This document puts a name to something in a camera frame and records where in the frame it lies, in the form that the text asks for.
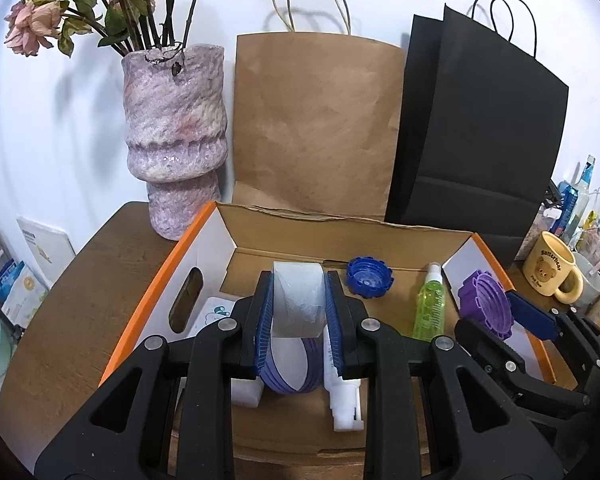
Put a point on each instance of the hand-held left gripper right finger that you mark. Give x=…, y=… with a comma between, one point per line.
x=334, y=330

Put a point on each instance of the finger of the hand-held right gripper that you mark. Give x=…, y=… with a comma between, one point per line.
x=530, y=315
x=490, y=350

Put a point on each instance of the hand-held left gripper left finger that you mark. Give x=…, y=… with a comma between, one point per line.
x=265, y=330

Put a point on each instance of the clear jar with purple rim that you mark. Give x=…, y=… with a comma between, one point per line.
x=297, y=305

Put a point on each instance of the purple plastic cap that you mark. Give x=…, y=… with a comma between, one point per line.
x=482, y=302

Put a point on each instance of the clear cotton swab box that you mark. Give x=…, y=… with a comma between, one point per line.
x=212, y=312

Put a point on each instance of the blue plastic cap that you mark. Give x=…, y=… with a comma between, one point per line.
x=367, y=277

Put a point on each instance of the green spray bottle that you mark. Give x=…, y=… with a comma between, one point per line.
x=430, y=305

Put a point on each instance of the white spray bottle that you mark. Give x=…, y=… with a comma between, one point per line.
x=345, y=405

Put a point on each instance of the red cardboard box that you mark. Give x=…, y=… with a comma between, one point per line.
x=280, y=237

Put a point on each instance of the yellow bear mug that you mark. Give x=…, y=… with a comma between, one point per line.
x=547, y=265

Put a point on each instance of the white ceramic cup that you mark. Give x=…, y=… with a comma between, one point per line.
x=592, y=280

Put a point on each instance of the clear canister with black clip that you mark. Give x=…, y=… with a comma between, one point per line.
x=540, y=230

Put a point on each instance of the blue drink carton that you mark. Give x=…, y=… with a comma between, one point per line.
x=567, y=205

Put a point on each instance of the clear bottle with blue cap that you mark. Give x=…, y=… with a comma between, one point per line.
x=585, y=185

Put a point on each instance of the black paper bag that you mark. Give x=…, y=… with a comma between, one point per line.
x=480, y=135

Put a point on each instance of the brown paper bag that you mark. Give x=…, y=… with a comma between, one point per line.
x=315, y=120

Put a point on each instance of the pink marbled vase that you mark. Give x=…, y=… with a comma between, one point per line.
x=175, y=125

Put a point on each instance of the white flat panel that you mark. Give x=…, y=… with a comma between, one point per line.
x=45, y=245

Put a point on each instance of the blue and white box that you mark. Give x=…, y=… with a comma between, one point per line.
x=25, y=290

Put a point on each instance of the dried pink roses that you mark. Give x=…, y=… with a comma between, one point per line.
x=30, y=25

